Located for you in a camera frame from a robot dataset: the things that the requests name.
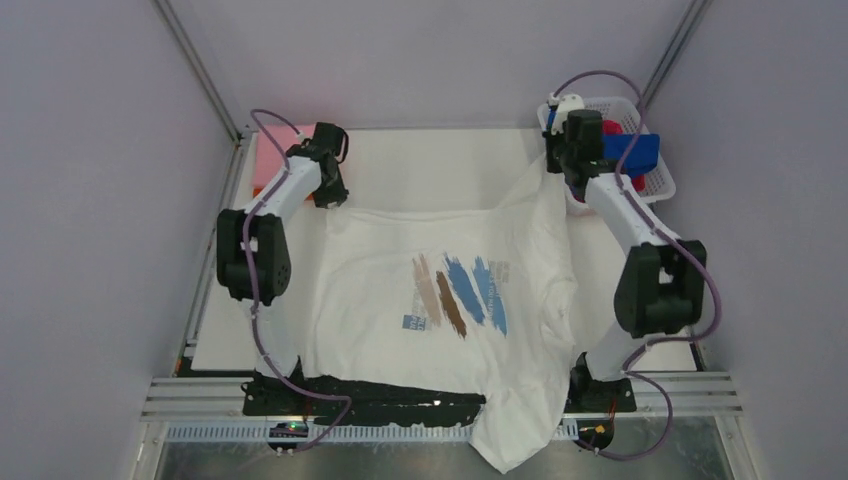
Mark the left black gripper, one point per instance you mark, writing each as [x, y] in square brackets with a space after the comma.
[337, 195]

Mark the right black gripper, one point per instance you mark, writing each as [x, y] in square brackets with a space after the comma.
[550, 139]

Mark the white printed t shirt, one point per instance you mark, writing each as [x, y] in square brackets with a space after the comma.
[468, 301]

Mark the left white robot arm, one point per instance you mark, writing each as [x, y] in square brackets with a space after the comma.
[252, 257]

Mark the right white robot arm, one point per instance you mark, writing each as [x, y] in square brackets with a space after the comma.
[660, 290]

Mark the red t shirt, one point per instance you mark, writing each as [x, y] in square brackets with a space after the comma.
[642, 158]

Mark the folded pink t shirt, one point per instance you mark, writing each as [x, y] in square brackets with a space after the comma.
[268, 160]

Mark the blue t shirt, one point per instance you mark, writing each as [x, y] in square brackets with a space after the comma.
[555, 142]

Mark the folded orange t shirt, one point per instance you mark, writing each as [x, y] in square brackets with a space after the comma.
[282, 195]

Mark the white plastic basket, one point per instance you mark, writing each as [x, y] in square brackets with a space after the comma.
[659, 182]

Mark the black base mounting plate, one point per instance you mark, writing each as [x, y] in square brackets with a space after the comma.
[373, 404]

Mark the white slotted cable duct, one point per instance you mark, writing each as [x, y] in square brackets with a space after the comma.
[295, 431]

